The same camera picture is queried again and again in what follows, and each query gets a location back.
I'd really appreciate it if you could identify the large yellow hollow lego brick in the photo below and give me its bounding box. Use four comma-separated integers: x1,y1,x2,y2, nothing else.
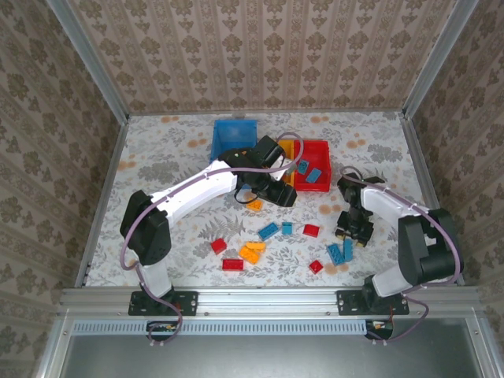
337,233,367,249

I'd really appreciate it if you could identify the yellow plastic container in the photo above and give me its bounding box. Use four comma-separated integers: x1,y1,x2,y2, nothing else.
276,139,297,187

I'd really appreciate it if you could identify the blue plastic container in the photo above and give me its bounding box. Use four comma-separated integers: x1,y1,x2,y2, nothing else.
210,119,259,163

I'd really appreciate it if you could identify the red plastic container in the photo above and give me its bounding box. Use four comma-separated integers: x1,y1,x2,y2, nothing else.
293,139,331,193

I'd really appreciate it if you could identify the floral table cover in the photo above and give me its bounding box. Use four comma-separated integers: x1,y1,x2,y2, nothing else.
84,112,465,288

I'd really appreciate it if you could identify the grey metal sheet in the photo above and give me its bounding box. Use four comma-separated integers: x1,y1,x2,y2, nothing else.
58,333,485,378

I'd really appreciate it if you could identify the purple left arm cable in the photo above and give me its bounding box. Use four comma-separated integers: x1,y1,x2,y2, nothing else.
120,132,305,347

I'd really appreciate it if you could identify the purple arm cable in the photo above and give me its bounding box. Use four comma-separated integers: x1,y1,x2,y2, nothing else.
338,165,465,343
120,132,305,347

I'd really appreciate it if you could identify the black left camera cable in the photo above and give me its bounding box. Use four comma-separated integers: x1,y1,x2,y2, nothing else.
234,184,263,206

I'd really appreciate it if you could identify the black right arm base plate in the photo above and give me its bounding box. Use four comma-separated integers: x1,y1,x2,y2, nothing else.
336,289,410,316

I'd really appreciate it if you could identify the aluminium side rail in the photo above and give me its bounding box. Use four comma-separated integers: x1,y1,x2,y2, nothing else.
399,112,448,216
74,113,131,288

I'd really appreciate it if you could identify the black cable outlet with wires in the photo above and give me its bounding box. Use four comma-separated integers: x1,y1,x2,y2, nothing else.
146,321,178,343
365,321,396,342

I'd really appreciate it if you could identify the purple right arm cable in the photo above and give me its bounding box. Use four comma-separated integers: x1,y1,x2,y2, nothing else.
338,165,465,343

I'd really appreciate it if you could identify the thin aluminium wall rail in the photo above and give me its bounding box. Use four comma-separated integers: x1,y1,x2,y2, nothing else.
128,109,405,117

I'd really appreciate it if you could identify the aluminium table edge rail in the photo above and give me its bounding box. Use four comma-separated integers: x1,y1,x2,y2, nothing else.
58,286,481,317

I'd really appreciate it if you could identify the grey slotted cable duct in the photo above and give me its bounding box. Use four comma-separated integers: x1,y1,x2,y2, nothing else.
72,318,369,336

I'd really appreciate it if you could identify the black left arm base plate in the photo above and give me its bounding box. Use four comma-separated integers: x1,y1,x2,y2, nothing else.
128,290,198,317

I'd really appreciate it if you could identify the aluminium lower frame bar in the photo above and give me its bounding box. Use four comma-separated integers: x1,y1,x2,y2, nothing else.
466,317,504,378
33,314,76,378

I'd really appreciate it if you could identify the aluminium corner post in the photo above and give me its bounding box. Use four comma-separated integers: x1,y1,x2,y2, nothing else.
401,0,482,121
45,0,131,123

